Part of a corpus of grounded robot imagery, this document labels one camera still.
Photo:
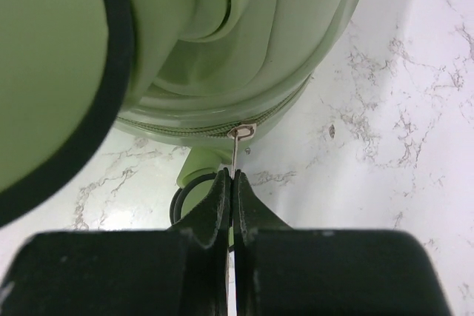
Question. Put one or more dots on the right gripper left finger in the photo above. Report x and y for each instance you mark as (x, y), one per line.
(182, 270)

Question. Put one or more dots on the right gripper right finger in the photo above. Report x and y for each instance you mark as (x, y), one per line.
(286, 271)

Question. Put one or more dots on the green suitcase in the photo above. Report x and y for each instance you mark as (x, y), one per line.
(204, 67)

